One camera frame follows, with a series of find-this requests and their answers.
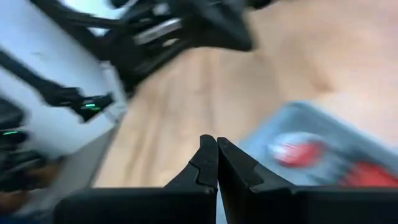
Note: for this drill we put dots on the grey plastic tool case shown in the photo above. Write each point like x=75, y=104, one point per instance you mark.
x=326, y=137

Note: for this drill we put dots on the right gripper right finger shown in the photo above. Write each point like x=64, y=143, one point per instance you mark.
x=280, y=205

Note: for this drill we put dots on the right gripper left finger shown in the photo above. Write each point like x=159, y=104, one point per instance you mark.
x=174, y=205

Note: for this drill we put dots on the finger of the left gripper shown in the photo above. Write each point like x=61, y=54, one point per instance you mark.
x=224, y=25

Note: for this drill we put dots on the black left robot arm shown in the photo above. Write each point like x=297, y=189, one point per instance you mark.
x=62, y=95

